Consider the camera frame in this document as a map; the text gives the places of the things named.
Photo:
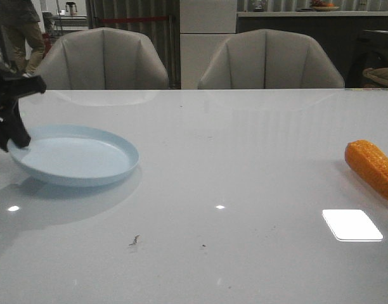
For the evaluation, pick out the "beige padded chair right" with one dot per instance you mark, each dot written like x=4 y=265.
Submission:
x=270 y=59

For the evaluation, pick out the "beige padded chair left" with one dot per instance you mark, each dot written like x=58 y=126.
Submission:
x=103 y=58

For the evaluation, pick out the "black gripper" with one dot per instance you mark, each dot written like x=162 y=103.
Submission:
x=11 y=125

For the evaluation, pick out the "light blue round plate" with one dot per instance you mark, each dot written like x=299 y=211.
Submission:
x=75 y=156

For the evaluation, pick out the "orange plastic corn cob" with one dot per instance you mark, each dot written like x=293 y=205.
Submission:
x=370 y=163

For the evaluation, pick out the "person in khaki trousers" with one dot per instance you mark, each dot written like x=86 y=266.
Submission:
x=20 y=21

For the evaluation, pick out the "dark grey counter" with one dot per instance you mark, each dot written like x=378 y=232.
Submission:
x=353 y=40

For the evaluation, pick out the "beige padded chair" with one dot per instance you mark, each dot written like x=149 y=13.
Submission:
x=270 y=59
x=103 y=58

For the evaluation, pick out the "red barrier belt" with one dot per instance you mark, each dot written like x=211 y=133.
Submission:
x=133 y=20

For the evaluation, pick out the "brown cushion at right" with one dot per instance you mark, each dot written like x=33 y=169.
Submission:
x=379 y=75

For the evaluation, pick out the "fruit bowl on counter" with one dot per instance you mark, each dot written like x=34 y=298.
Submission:
x=322 y=6

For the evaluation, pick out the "white cabinet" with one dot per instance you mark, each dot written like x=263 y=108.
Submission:
x=203 y=25

